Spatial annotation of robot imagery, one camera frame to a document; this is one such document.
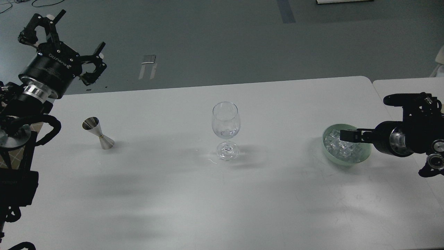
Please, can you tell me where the green bowl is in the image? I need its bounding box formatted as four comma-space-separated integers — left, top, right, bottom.
321, 124, 372, 166

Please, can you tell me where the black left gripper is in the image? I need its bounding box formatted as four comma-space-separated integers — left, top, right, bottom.
18, 9, 108, 99

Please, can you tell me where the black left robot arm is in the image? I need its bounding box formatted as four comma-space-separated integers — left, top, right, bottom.
0, 10, 107, 229

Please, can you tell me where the black floor cable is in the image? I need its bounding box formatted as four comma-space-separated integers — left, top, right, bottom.
0, 0, 65, 13

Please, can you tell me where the grey office chair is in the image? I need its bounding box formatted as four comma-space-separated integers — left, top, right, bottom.
429, 46, 444, 78

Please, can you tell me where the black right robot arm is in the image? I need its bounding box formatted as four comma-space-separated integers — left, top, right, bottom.
340, 92, 444, 178

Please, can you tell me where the steel double jigger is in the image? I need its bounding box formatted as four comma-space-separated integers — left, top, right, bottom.
82, 117, 115, 149

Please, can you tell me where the clear wine glass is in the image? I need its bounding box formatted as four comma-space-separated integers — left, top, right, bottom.
212, 101, 241, 161

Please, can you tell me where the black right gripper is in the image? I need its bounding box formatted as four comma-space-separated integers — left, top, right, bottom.
340, 121, 413, 158

